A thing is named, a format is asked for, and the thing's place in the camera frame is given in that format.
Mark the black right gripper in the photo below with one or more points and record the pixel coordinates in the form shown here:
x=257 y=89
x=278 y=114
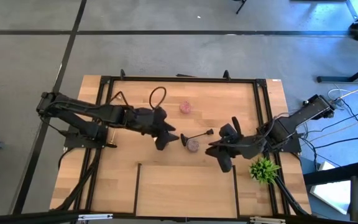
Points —
x=244 y=146

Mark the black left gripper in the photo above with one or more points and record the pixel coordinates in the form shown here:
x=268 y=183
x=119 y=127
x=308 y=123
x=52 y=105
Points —
x=145 y=119

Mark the black spoon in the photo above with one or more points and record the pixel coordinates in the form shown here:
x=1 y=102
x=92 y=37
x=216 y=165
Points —
x=184 y=140

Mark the purple ball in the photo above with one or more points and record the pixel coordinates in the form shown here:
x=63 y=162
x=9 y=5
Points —
x=193 y=145

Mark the pink ball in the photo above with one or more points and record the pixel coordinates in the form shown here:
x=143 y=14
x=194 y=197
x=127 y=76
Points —
x=185 y=107

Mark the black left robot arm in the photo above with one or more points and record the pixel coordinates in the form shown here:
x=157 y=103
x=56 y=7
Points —
x=73 y=107

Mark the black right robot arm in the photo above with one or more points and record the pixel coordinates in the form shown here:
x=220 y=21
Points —
x=306 y=112

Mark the green artificial plant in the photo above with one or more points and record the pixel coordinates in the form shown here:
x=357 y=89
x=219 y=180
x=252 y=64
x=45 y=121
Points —
x=263 y=170

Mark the raised wooden shelf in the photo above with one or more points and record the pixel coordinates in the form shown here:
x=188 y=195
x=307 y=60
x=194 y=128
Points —
x=185 y=189

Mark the black desk leg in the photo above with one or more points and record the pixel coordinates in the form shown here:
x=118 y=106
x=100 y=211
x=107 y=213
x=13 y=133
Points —
x=331 y=175
x=337 y=79

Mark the black stand leg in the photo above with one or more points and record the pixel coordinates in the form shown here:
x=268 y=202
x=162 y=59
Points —
x=241 y=7

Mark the black shelf support bracket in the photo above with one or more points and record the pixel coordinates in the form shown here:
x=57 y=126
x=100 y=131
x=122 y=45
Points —
x=235 y=186
x=137 y=186

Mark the black table frame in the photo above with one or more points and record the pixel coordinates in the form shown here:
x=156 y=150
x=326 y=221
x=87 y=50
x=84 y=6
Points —
x=182 y=79

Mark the silver metal bracket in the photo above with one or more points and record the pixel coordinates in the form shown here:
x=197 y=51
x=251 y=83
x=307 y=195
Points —
x=95 y=216
x=267 y=220

